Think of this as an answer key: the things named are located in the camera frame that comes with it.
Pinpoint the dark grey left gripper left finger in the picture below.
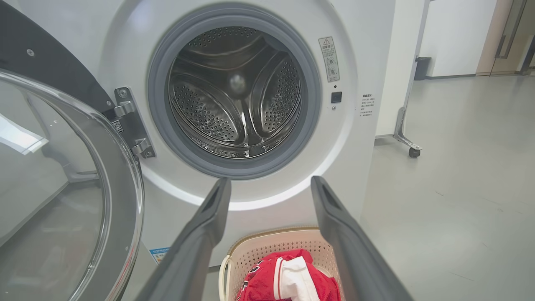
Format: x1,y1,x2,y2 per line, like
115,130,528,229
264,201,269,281
134,177,232,301

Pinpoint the white front-load washing machine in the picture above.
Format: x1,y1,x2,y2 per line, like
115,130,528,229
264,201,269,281
8,0,397,301

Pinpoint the red and white jersey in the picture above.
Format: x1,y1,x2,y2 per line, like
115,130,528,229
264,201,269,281
235,249,341,301

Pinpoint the black-rimmed glass washer door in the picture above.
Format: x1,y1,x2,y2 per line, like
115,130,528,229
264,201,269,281
0,0,146,301

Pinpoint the black trash bin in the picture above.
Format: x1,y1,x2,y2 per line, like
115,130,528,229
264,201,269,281
414,56,432,81

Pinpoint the stainless steel washing machine drum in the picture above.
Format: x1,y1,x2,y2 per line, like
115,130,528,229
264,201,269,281
168,26,303,160

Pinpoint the warning sticker with triangle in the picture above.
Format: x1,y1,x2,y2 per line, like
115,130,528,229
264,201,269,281
318,36,340,83

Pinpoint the cream perforated laundry basket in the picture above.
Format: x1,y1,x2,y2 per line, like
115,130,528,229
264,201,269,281
219,227,348,301

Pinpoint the grey rubber door seal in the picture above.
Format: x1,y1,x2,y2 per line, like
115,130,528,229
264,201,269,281
147,3,322,181

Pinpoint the small text sticker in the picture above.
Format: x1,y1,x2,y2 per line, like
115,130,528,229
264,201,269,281
360,93,375,118

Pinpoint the blue energy label sticker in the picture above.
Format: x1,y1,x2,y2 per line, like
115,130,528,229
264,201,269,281
149,246,170,265

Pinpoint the metal leg with caster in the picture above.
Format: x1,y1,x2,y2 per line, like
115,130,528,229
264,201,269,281
392,106,423,159

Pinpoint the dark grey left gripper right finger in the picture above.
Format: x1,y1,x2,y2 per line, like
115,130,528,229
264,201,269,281
310,175,414,301

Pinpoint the white partition panel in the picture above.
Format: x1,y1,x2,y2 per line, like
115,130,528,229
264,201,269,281
375,0,431,138

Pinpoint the metal door hinge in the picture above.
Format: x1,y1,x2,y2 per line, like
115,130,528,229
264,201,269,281
102,87,156,160

